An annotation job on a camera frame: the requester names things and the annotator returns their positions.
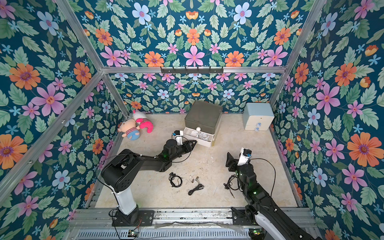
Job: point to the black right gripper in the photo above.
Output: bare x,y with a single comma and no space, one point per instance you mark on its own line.
232,162

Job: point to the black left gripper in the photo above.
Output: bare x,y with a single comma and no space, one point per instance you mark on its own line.
186,148

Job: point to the white drawer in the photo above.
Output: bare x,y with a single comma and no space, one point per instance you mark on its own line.
199,141

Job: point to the white earphones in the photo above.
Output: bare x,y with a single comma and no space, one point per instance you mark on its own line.
195,134
205,137

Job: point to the black earphones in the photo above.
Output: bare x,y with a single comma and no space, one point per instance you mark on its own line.
198,187
232,184
175,180

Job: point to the grey top drawer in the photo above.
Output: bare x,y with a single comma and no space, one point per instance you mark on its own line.
209,128

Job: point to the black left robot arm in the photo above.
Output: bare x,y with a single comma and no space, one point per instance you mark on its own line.
121,171

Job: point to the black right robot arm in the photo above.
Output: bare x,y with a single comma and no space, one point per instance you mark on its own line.
261,209

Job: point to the three-drawer mini cabinet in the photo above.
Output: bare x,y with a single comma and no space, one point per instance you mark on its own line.
204,112

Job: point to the light blue small cabinet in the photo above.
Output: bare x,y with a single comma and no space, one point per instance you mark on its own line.
257,116

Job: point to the pink white plush toy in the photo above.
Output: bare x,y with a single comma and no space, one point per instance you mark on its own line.
142,121

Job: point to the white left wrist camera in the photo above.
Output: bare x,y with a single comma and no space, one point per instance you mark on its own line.
178,136

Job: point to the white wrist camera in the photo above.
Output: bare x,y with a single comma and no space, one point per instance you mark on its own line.
245,156
178,136

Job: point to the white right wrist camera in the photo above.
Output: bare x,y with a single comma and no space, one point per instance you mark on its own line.
245,156

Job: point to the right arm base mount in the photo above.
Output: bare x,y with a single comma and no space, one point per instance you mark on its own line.
239,217

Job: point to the black hook rail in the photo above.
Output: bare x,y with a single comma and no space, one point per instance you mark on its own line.
192,70

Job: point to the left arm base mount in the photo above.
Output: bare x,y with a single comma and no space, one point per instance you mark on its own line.
142,218

